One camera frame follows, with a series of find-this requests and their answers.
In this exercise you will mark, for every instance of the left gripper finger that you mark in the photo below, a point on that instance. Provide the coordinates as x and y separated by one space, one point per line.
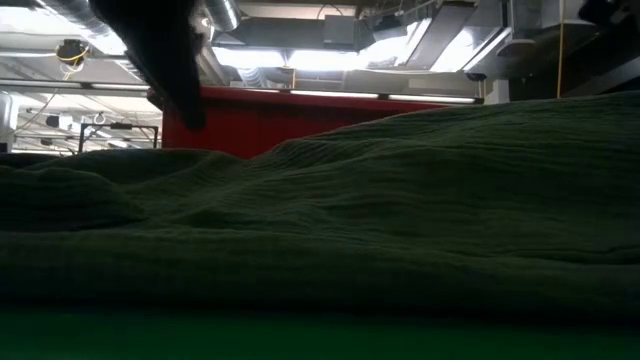
180 90

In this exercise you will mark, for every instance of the dark green garment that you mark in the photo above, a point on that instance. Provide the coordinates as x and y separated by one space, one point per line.
350 215

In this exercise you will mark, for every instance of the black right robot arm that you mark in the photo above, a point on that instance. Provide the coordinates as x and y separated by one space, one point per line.
610 10

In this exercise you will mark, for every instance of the red plastic laundry basket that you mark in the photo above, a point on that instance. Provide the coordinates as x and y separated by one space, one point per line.
260 125

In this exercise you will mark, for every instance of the long linear light bar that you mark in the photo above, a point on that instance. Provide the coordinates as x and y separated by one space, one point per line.
340 94

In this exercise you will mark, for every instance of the grey ceiling box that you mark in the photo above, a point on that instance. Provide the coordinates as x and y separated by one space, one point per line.
340 31

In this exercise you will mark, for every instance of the white column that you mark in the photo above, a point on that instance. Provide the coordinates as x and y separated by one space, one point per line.
6 125

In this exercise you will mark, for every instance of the green table mat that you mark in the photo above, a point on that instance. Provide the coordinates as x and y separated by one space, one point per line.
300 340

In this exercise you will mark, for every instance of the white ceiling duct box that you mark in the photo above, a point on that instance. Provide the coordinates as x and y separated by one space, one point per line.
540 12

